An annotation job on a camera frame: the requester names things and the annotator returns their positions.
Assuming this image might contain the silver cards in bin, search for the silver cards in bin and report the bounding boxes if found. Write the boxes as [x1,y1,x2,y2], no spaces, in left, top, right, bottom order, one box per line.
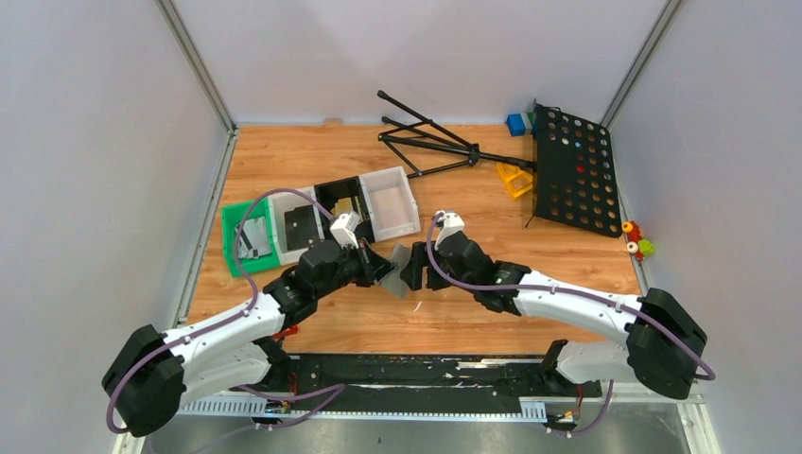
[237,217,272,260]

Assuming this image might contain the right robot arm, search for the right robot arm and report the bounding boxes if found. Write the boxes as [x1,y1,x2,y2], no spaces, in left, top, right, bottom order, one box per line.
[400,210,717,400]

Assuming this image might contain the red toy window block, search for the red toy window block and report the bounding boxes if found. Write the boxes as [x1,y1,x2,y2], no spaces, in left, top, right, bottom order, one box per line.
[272,325,299,341]

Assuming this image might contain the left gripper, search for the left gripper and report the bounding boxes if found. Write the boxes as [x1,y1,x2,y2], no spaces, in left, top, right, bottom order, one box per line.
[315,236,398,300]

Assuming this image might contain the black card in bin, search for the black card in bin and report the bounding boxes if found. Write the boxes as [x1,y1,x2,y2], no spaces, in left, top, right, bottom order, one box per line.
[284,205,318,251]

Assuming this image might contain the green plastic bin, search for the green plastic bin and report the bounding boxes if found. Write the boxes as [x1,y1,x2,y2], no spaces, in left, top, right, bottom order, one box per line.
[221,200,280,277]

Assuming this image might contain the white bin with black card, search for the white bin with black card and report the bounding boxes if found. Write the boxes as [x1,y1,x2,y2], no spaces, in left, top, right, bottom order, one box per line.
[267,186,323,266]

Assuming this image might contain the colourful toy figure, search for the colourful toy figure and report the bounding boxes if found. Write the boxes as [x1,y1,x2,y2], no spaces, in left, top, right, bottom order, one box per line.
[621,220,655,262]

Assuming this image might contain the white empty bin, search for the white empty bin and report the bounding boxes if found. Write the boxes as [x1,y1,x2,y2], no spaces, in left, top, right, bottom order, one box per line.
[357,166,421,241]

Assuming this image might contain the black perforated tray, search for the black perforated tray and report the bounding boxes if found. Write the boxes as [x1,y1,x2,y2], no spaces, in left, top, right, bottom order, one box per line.
[532,103,622,238]

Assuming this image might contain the black plastic bin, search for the black plastic bin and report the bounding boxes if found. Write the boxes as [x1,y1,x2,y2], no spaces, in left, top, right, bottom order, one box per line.
[313,176,375,244]

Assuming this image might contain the grey card holder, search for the grey card holder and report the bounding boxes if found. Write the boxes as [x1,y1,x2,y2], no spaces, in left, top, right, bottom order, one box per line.
[378,243,412,299]

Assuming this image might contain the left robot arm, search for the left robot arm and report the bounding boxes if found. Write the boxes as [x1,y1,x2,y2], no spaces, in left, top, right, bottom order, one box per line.
[101,215,401,437]

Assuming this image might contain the blue toy block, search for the blue toy block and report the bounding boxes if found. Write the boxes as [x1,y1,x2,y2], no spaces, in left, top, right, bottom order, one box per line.
[505,112,535,137]

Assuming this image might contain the yellow toy frame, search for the yellow toy frame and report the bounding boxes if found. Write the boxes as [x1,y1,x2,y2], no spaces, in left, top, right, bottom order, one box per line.
[496,163,533,200]

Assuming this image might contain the black folding stand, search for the black folding stand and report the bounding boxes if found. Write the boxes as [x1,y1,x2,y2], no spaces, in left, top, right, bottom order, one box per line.
[376,90,538,179]

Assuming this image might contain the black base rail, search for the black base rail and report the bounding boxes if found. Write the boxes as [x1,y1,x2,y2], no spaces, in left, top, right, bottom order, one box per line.
[251,353,603,416]

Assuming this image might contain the gold cards in bin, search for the gold cards in bin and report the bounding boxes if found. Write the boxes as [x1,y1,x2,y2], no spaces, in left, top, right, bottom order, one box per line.
[332,197,356,216]

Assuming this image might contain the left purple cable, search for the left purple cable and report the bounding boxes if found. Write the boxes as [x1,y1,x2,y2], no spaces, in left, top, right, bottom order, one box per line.
[105,186,347,454]

